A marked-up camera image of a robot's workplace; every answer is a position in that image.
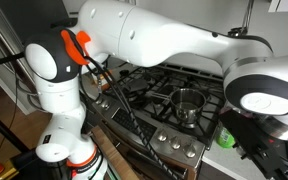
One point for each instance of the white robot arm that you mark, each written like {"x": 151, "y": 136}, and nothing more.
{"x": 254, "y": 79}

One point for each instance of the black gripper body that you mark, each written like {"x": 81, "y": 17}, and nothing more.
{"x": 257, "y": 146}

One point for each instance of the orange cardboard box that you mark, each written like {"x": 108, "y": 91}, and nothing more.
{"x": 101, "y": 82}

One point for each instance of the wooden board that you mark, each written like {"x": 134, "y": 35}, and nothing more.
{"x": 120, "y": 169}

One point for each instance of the green plastic bottle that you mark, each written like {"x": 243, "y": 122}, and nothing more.
{"x": 224, "y": 138}

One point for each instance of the stainless steel gas stove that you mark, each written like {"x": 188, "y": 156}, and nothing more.
{"x": 141, "y": 98}

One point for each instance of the stainless steel pot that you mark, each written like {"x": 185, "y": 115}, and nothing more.
{"x": 187, "y": 104}

